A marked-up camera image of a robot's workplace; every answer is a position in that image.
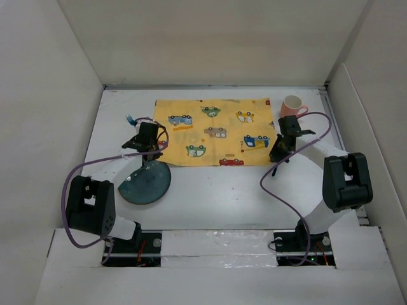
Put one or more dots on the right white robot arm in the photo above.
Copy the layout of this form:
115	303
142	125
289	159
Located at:
346	182

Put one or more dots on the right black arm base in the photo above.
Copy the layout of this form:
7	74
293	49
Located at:
295	248

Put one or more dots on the yellow car-print cloth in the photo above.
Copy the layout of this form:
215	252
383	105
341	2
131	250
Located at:
216	132

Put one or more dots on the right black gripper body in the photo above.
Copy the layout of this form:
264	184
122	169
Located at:
278	151

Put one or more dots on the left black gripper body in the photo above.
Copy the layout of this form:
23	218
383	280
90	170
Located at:
154	146

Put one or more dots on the teal ceramic plate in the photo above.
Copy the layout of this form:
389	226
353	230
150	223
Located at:
147	184

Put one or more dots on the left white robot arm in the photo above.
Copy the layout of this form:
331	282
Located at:
89	192

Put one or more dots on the blue metal fork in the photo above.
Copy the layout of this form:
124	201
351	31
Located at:
130	120

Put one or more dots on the pink ceramic mug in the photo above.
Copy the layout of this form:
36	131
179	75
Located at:
292	105

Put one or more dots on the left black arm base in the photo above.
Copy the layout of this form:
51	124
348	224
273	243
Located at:
146	254

